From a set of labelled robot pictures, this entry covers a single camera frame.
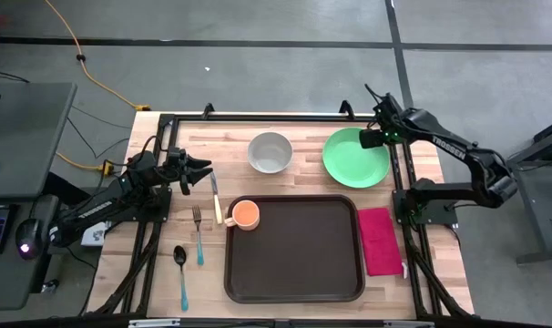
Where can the white printed box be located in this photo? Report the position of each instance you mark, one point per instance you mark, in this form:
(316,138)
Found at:
(94,234)

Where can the grey side desk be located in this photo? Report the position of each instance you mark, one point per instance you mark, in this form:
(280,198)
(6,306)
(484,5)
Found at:
(25,136)

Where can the black frame clamp hook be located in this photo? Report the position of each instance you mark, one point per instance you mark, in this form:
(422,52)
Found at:
(208,110)
(346,109)

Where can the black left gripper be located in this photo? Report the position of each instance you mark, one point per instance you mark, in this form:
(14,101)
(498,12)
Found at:
(178,166)

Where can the grey bowl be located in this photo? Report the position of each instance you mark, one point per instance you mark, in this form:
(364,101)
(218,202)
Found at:
(270,152)

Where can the green plate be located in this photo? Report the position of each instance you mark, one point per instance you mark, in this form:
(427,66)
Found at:
(353,161)

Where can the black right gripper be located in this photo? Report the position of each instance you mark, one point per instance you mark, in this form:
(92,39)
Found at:
(371,139)

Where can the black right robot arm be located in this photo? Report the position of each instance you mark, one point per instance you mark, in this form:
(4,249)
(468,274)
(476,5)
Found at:
(449,148)

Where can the red cloth napkin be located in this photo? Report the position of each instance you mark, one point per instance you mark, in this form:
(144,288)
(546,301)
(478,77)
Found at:
(378,241)

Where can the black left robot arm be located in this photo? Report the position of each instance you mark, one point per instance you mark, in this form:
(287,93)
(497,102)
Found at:
(94,209)

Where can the dark brown plastic tray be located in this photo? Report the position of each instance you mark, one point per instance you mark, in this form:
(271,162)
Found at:
(303,255)

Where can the orange plastic mug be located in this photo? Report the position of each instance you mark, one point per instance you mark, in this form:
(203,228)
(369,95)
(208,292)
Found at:
(245,215)

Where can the black computer mouse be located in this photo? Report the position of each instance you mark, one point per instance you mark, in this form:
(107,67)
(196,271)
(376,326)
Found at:
(29,237)

